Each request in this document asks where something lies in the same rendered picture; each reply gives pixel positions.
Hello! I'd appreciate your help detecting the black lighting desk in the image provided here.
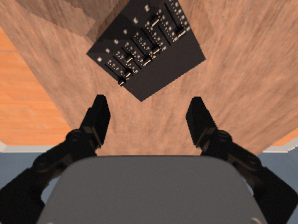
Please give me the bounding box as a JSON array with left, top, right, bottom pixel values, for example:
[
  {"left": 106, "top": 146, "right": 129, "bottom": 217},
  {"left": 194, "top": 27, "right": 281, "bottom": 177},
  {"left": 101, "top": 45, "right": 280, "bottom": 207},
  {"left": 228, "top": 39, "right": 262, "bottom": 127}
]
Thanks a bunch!
[{"left": 86, "top": 0, "right": 206, "bottom": 102}]

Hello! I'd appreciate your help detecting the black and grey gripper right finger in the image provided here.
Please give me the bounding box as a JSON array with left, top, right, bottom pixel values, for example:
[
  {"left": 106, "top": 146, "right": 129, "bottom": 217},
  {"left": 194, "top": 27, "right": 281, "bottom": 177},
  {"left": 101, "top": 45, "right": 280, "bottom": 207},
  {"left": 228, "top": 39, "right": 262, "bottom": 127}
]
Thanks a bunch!
[{"left": 186, "top": 96, "right": 298, "bottom": 224}]

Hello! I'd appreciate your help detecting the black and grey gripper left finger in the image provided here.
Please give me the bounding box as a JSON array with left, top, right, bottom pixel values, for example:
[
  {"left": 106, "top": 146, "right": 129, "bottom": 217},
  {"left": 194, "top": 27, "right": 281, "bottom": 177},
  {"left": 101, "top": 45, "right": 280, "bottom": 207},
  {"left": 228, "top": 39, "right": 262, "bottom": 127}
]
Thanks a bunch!
[{"left": 0, "top": 95, "right": 111, "bottom": 224}]

